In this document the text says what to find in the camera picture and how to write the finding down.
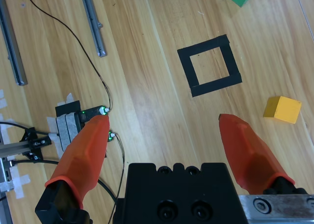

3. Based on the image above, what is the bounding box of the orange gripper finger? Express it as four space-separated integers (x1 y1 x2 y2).
218 113 308 196
35 115 110 224

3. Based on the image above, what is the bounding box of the yellow wooden block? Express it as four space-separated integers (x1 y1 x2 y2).
263 95 302 124

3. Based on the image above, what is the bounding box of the taped black electronics box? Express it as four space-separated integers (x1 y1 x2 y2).
55 112 81 152

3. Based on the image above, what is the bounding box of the black module with green LEDs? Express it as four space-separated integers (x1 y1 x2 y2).
78 105 110 123

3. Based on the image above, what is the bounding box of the black tape patch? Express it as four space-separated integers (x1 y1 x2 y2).
55 100 81 116

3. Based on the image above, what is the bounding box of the silver aluminium extrusion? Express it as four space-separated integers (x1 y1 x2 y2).
0 140 32 158

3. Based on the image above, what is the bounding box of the white masking tape cross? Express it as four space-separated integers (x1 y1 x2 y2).
0 174 31 200

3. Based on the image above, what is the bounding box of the black tape square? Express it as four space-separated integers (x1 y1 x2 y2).
177 34 243 98

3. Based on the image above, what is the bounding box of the thin black wire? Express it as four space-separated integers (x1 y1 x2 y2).
107 132 126 224
19 0 113 111

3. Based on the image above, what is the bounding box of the black metal bracket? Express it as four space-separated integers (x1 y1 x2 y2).
19 127 52 161

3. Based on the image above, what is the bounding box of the grey aluminium rail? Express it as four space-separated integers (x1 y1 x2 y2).
78 0 107 57
0 0 28 86

